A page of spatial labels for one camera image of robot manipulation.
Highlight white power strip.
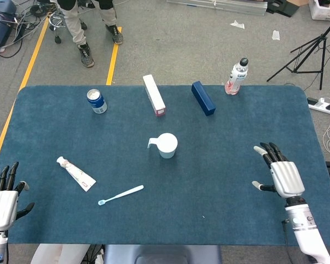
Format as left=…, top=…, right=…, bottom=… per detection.
left=307, top=97, right=330, bottom=115

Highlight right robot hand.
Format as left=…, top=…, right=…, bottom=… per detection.
left=251, top=142, right=306, bottom=199

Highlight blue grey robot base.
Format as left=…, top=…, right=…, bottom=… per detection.
left=103, top=244, right=222, bottom=264

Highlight pink drink plastic bottle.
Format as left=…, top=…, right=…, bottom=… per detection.
left=224, top=57, right=250, bottom=96

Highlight black foam pieces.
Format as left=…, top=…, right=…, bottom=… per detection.
left=266, top=0, right=298, bottom=18

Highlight blue felt table mat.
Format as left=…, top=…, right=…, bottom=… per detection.
left=0, top=84, right=330, bottom=246

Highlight aluminium profile rails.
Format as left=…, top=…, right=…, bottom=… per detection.
left=166, top=0, right=269, bottom=17

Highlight person in beige trousers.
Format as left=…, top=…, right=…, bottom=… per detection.
left=49, top=0, right=124, bottom=68

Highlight white pink box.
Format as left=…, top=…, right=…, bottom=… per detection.
left=142, top=74, right=166, bottom=118

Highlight black tripod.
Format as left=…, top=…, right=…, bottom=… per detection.
left=266, top=13, right=330, bottom=91

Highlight white storage bin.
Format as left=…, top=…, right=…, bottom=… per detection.
left=307, top=0, right=330, bottom=21

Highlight white cup with handle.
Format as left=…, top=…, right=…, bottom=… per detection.
left=147, top=133, right=179, bottom=160

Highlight tangled floor cables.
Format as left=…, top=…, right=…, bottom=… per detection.
left=0, top=5, right=53, bottom=58

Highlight blue soda can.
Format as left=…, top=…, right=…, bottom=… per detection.
left=86, top=89, right=108, bottom=114

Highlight light blue toothbrush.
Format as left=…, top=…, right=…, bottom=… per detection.
left=97, top=185, right=145, bottom=206

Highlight white printed toothpaste tube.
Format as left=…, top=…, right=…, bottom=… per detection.
left=56, top=156, right=97, bottom=193

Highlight dark blue long box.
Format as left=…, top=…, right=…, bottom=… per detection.
left=191, top=80, right=217, bottom=117

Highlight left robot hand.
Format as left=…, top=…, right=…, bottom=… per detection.
left=0, top=161, right=35, bottom=231

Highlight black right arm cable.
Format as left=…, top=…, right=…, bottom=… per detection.
left=281, top=219, right=295, bottom=264

